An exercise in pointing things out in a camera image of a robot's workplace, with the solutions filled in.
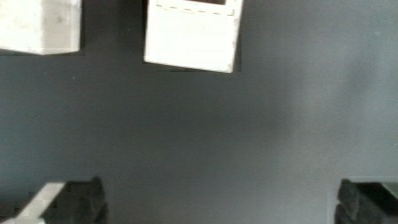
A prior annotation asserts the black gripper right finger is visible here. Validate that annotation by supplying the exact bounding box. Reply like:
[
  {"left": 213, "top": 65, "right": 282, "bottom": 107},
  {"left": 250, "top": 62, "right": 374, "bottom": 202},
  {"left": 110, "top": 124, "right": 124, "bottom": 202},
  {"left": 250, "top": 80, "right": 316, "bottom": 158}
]
[{"left": 334, "top": 179, "right": 398, "bottom": 224}]

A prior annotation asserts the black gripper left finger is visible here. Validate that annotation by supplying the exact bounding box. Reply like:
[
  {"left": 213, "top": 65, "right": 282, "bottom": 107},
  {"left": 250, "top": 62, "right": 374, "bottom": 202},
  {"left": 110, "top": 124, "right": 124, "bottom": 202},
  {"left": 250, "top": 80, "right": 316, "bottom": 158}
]
[{"left": 0, "top": 176, "right": 110, "bottom": 224}]

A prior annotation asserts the white table leg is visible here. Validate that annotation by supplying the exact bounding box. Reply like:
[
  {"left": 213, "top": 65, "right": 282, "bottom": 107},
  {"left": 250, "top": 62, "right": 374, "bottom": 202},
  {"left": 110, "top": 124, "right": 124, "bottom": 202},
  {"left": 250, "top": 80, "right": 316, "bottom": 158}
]
[
  {"left": 0, "top": 0, "right": 81, "bottom": 55},
  {"left": 143, "top": 0, "right": 245, "bottom": 73}
]

